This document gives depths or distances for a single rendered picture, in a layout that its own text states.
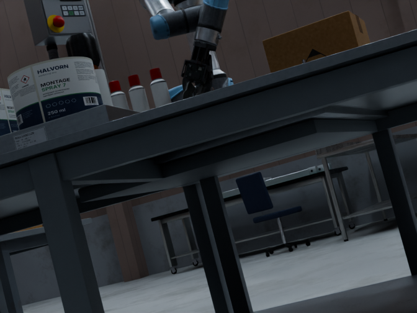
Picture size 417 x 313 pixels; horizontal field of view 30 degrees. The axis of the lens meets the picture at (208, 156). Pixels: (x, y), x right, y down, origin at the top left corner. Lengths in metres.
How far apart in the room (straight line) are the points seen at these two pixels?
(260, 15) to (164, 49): 1.63
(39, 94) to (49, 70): 0.06
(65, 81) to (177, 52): 10.18
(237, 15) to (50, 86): 9.88
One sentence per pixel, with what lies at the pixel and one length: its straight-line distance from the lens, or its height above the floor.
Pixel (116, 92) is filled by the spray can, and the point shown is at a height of 1.05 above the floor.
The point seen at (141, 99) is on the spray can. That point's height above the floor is 1.00.
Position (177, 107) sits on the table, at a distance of 1.50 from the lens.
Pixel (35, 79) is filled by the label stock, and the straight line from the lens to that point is 1.77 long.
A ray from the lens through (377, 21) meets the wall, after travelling 10.92.
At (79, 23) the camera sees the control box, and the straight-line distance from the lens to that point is 2.62.
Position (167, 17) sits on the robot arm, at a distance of 2.43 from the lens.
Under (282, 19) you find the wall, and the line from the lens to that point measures 11.30.
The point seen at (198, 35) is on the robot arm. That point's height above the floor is 1.13.
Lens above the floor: 0.59
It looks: 5 degrees up
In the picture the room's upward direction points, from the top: 15 degrees counter-clockwise
